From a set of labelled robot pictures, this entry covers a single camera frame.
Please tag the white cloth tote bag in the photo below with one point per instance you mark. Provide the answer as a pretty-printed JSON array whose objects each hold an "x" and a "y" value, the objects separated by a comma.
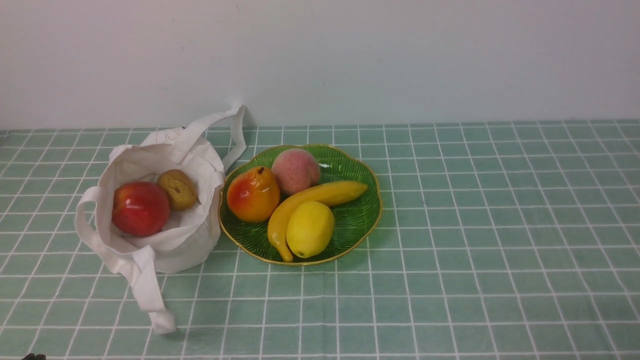
[{"x": 204, "y": 150}]

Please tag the yellow banana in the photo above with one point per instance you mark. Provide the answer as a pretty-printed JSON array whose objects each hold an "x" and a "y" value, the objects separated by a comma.
[{"x": 330, "y": 194}]

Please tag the pink peach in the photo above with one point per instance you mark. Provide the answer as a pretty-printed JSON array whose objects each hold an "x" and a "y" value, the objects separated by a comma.
[{"x": 295, "y": 170}]

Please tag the yellow lemon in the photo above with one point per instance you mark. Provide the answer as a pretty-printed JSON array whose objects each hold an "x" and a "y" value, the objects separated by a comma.
[{"x": 310, "y": 228}]

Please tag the green leaf-shaped glass plate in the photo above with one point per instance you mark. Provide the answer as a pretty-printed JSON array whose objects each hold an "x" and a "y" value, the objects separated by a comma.
[{"x": 353, "y": 221}]

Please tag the orange red pear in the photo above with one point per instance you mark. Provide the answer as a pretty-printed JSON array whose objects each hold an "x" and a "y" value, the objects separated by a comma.
[{"x": 254, "y": 195}]

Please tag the red apple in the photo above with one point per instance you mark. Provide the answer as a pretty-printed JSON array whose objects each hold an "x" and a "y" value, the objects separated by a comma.
[{"x": 140, "y": 208}]

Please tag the green checkered tablecloth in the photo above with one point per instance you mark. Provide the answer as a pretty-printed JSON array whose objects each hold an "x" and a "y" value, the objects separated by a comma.
[{"x": 498, "y": 241}]

